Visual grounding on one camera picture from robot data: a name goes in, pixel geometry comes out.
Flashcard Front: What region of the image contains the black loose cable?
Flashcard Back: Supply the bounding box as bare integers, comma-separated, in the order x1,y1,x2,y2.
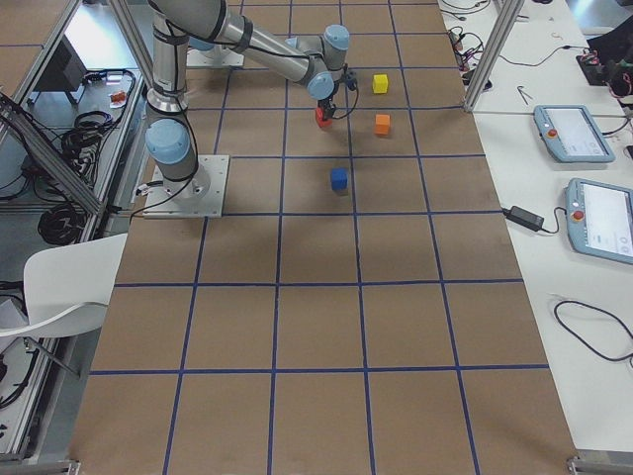
553,299,633,363

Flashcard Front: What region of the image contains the near teach pendant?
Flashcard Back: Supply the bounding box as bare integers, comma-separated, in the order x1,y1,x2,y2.
565,178,632,264

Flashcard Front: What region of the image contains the blue wooden block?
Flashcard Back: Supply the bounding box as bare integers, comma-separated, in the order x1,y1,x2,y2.
329,167,348,193

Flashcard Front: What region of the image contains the allen key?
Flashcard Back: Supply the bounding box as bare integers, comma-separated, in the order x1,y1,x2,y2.
517,85,529,105

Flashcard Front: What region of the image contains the black power adapter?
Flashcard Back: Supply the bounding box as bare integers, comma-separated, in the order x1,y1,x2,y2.
502,206,544,232

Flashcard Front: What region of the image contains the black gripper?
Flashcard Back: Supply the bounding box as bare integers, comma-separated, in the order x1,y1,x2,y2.
316,66,358,121

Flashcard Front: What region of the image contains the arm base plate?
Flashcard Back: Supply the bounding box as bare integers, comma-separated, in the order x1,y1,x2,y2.
141,154,229,219
187,46,244,69

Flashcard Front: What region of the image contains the white chair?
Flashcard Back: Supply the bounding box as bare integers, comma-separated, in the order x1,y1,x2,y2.
1,234,128,338

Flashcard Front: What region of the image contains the red wooden block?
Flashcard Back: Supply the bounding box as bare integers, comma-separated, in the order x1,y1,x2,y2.
315,107,332,129

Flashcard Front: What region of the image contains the teach pendant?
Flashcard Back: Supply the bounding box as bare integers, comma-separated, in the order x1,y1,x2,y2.
533,105,615,163
565,178,632,264

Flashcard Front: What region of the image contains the aluminium frame post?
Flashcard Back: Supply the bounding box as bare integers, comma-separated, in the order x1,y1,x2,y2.
463,0,524,113

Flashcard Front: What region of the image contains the yellow wooden block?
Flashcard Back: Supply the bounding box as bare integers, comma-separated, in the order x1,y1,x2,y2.
372,74,390,95

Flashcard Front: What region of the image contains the orange wooden block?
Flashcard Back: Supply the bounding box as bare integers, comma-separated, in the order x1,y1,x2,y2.
374,114,391,137

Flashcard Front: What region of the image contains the far teach pendant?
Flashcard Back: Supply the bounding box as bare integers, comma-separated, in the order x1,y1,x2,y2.
533,105,615,163

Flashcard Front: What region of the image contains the black monitor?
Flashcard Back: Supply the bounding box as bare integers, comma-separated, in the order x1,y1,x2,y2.
34,36,88,105

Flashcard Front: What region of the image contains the orange snack packet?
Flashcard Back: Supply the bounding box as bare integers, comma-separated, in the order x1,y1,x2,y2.
110,91,127,109

